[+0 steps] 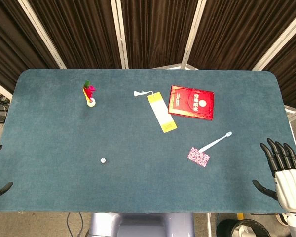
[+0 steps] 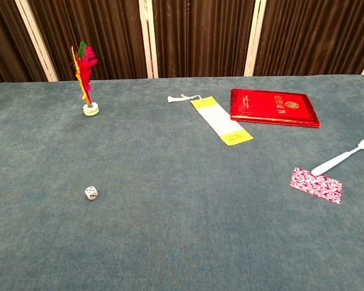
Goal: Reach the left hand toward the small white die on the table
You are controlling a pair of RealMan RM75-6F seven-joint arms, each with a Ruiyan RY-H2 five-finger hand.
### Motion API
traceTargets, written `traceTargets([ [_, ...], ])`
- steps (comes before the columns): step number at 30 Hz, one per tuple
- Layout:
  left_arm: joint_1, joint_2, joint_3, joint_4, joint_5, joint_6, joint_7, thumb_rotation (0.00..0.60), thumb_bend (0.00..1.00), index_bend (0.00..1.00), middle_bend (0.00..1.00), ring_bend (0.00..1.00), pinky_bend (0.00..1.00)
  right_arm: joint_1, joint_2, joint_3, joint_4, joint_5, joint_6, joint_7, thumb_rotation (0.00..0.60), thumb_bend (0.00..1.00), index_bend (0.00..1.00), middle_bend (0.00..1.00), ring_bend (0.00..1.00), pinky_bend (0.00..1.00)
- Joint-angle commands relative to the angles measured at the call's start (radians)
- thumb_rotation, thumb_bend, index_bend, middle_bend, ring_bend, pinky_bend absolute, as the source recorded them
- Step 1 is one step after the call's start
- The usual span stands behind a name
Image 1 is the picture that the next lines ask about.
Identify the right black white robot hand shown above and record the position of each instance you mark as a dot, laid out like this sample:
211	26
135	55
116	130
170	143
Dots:
287	177

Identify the black round bin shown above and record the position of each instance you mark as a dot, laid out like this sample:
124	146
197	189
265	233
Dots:
246	228

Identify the white toothbrush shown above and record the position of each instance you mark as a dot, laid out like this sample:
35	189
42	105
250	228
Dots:
215	142

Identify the pink patterned card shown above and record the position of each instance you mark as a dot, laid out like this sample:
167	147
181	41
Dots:
198	157

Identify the small white die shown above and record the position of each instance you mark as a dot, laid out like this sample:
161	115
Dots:
103	161

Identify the red gold printed booklet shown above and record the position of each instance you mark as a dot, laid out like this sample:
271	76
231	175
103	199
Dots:
192	102

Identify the feathered shuttlecock with white base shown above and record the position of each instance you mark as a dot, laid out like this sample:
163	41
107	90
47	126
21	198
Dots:
89	93

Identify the yellow white bookmark with tassel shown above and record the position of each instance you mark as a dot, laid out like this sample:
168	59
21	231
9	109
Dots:
159	111

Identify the teal felt table mat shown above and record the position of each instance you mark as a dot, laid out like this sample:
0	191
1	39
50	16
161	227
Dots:
143	140

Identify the grey robot torso base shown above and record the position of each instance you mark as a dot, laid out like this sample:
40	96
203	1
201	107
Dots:
143	224

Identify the dark brown curtain screen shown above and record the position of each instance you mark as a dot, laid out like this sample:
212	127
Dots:
153	32

